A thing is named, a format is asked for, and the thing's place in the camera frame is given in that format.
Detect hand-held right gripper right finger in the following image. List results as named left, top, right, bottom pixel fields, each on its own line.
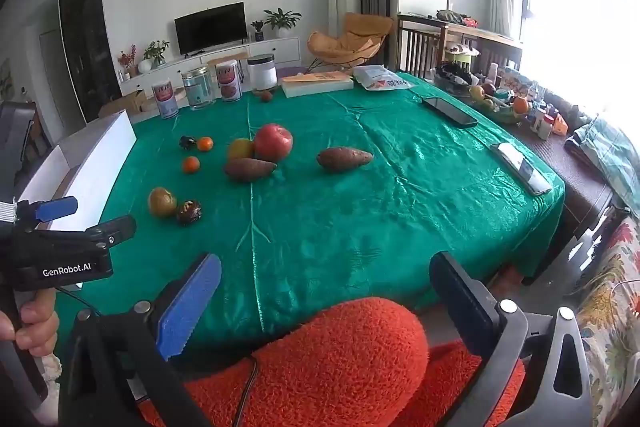
left=429, top=251, right=596, bottom=427

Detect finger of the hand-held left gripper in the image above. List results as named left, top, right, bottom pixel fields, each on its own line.
left=84, top=215, right=137, bottom=252
left=17, top=196, right=79, bottom=228

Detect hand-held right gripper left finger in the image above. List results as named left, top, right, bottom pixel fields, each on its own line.
left=57, top=252, right=223, bottom=427

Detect green-brown round fruit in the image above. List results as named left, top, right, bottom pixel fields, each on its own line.
left=148, top=187, right=178, bottom=219

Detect white cardboard box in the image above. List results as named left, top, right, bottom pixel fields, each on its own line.
left=15, top=111, right=138, bottom=233

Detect dark brown mangosteen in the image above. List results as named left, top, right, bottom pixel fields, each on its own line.
left=176, top=200, right=203, bottom=226

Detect yellow-green round fruit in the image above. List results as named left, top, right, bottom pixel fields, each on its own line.
left=227, top=138, right=256, bottom=160

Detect red apple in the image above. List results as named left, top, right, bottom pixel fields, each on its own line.
left=253, top=123, right=294, bottom=162

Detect purple sweet potato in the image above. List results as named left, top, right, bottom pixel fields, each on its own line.
left=316, top=147, right=374, bottom=172
left=224, top=158, right=278, bottom=182

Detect person's left hand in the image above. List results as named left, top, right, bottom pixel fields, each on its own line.
left=0, top=292, right=60, bottom=359

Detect brown cardboard carton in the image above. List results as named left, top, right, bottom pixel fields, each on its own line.
left=98, top=89, right=148, bottom=118

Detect person's orange fleece pants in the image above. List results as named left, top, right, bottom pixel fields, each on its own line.
left=140, top=297, right=526, bottom=427

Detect pink label tin can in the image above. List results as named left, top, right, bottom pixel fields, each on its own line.
left=215, top=60, right=243, bottom=102
left=151, top=79, right=180, bottom=120

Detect green tablecloth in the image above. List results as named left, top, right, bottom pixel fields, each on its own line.
left=54, top=72, right=566, bottom=348

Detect white remote control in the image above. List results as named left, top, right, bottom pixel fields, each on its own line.
left=490, top=142, right=552, bottom=196

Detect floral sofa cushion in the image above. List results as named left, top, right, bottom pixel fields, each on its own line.
left=575, top=214, right=640, bottom=427

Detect clear glass jar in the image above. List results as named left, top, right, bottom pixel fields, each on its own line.
left=181, top=67, right=217, bottom=110

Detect red flower arrangement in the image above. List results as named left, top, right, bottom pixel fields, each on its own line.
left=118, top=45, right=138, bottom=80

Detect black glass cabinet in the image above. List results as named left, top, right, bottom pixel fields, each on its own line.
left=58, top=0, right=123, bottom=124

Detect green potted plant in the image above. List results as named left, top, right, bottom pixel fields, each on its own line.
left=143, top=40, right=171, bottom=68

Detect black smartphone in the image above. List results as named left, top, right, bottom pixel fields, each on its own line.
left=423, top=97, right=479, bottom=129

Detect fruit basket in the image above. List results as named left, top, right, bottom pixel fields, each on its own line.
left=469, top=82, right=532, bottom=125

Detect row of small bottles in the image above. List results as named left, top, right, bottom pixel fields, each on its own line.
left=525, top=97, right=571, bottom=141

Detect wooden bench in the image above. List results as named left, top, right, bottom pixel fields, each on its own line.
left=199, top=49, right=251, bottom=70

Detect teal striped cloth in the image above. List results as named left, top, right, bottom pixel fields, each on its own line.
left=565, top=117, right=640, bottom=202

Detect white round appliance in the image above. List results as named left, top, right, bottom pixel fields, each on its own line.
left=247, top=54, right=278, bottom=92

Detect flat screen television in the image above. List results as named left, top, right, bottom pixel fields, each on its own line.
left=174, top=2, right=249, bottom=56

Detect white plastic bag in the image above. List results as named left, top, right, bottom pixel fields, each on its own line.
left=352, top=65, right=418, bottom=92

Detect white television cabinet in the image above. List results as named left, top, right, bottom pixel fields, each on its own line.
left=117, top=37, right=302, bottom=98

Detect flat white and orange box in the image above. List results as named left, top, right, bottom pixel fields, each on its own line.
left=280, top=70, right=354, bottom=98

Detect wooden slatted rack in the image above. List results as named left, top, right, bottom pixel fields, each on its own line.
left=396, top=13, right=523, bottom=80

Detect large leafy potted plant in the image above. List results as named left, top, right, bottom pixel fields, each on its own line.
left=263, top=8, right=302, bottom=38

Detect orange lounge chair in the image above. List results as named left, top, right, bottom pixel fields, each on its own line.
left=306, top=12, right=396, bottom=74

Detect black cable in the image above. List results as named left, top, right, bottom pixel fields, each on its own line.
left=235, top=354, right=260, bottom=427

